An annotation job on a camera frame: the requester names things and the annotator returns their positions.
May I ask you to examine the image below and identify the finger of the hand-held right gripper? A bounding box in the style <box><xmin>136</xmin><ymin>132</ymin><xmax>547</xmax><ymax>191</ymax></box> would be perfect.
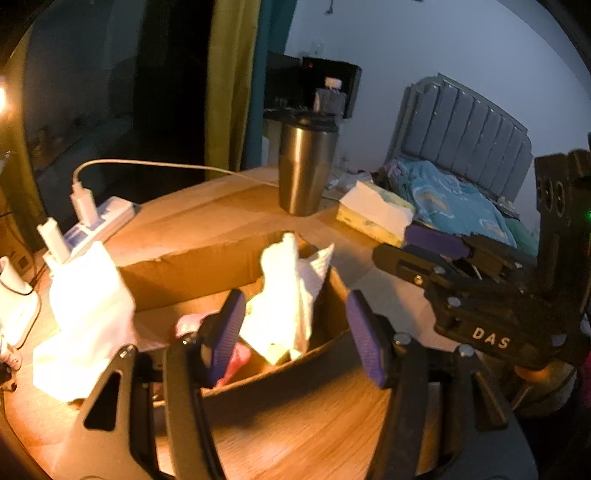
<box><xmin>404</xmin><ymin>224</ymin><xmax>539</xmax><ymax>278</ymax></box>
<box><xmin>372</xmin><ymin>244</ymin><xmax>467</xmax><ymax>296</ymax></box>

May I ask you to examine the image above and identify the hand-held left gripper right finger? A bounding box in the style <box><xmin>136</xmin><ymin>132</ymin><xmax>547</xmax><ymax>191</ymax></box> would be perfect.
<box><xmin>345</xmin><ymin>289</ymin><xmax>539</xmax><ymax>480</ymax></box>

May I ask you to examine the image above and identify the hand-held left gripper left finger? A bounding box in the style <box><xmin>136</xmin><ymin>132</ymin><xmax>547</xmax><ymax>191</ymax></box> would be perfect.
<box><xmin>53</xmin><ymin>288</ymin><xmax>247</xmax><ymax>480</ymax></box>

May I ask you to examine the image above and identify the pinkish grey knitted sock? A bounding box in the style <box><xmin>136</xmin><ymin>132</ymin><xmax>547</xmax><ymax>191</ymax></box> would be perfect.
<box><xmin>173</xmin><ymin>314</ymin><xmax>253</xmax><ymax>387</ymax></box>

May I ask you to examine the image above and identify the white paper towel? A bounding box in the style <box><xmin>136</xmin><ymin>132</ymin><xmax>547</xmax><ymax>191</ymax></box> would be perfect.
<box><xmin>240</xmin><ymin>232</ymin><xmax>335</xmax><ymax>365</ymax></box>

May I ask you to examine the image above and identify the cardboard box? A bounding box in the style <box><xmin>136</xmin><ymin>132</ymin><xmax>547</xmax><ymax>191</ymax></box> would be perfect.
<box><xmin>115</xmin><ymin>230</ymin><xmax>362</xmax><ymax>409</ymax></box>

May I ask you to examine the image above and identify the white tissue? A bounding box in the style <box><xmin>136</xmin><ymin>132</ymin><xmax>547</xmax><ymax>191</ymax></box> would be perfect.
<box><xmin>32</xmin><ymin>241</ymin><xmax>138</xmax><ymax>401</ymax></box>

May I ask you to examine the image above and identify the soft pack of tissues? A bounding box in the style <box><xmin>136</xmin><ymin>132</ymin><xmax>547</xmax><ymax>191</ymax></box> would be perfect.
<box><xmin>335</xmin><ymin>181</ymin><xmax>416</xmax><ymax>247</ymax></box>

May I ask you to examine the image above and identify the blue printed blanket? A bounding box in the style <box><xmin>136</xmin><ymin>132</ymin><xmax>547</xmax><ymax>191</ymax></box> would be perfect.
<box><xmin>379</xmin><ymin>157</ymin><xmax>540</xmax><ymax>257</ymax></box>

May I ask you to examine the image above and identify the grey padded bed headboard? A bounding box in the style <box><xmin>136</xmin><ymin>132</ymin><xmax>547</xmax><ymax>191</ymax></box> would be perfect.
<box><xmin>385</xmin><ymin>72</ymin><xmax>535</xmax><ymax>202</ymax></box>

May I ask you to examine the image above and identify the stainless steel tumbler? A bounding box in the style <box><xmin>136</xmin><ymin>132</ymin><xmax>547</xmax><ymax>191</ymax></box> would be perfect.
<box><xmin>263</xmin><ymin>108</ymin><xmax>341</xmax><ymax>217</ymax></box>

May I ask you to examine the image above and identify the white power strip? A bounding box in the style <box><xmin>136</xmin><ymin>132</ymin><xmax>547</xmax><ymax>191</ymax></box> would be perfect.
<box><xmin>44</xmin><ymin>196</ymin><xmax>140</xmax><ymax>273</ymax></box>

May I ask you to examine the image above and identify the clear plastic water bottle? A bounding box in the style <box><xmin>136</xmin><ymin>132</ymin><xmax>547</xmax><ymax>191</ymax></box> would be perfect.
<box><xmin>314</xmin><ymin>78</ymin><xmax>348</xmax><ymax>121</ymax></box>

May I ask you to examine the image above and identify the white plug-in charger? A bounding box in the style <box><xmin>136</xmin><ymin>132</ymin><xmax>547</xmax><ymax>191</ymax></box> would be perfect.
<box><xmin>69</xmin><ymin>182</ymin><xmax>99</xmax><ymax>225</ymax></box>

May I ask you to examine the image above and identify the white plug adapter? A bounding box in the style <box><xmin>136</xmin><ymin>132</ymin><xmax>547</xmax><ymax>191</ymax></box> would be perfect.
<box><xmin>37</xmin><ymin>219</ymin><xmax>73</xmax><ymax>265</ymax></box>

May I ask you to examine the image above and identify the black computer monitor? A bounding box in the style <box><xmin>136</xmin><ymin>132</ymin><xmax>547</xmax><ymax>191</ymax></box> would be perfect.
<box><xmin>302</xmin><ymin>56</ymin><xmax>363</xmax><ymax>119</ymax></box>
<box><xmin>267</xmin><ymin>52</ymin><xmax>305</xmax><ymax>110</ymax></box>

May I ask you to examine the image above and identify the white desk lamp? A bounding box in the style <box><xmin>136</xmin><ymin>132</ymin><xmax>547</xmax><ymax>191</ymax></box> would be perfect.
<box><xmin>0</xmin><ymin>256</ymin><xmax>42</xmax><ymax>348</ymax></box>

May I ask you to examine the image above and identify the teal curtain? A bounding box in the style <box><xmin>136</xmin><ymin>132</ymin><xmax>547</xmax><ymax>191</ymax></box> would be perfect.
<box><xmin>240</xmin><ymin>0</ymin><xmax>296</xmax><ymax>169</ymax></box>

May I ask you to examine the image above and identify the yellow curtain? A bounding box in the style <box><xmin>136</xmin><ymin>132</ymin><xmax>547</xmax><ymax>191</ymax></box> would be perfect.
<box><xmin>203</xmin><ymin>0</ymin><xmax>262</xmax><ymax>174</ymax></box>
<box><xmin>0</xmin><ymin>28</ymin><xmax>51</xmax><ymax>232</ymax></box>

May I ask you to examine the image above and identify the long white charging cable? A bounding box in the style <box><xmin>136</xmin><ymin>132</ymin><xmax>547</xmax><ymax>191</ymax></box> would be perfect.
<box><xmin>71</xmin><ymin>158</ymin><xmax>342</xmax><ymax>201</ymax></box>

